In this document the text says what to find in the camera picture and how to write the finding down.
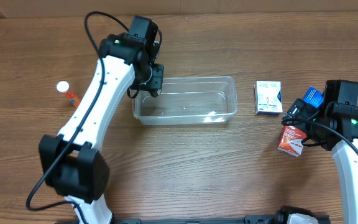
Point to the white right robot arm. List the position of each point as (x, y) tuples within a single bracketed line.
[(333, 125)]

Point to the white bandage box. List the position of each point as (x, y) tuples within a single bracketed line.
[(268, 97)]

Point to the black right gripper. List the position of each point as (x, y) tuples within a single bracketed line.
[(295, 112)]

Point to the clear plastic container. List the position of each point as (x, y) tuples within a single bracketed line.
[(188, 100)]

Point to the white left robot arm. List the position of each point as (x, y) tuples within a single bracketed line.
[(71, 161)]

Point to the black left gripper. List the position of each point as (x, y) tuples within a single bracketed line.
[(155, 78)]

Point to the orange tablet tube white cap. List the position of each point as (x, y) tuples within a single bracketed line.
[(64, 87)]

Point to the blue cough drops box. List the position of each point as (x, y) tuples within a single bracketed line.
[(313, 97)]

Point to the red medicine box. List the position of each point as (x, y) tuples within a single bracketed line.
[(290, 140)]

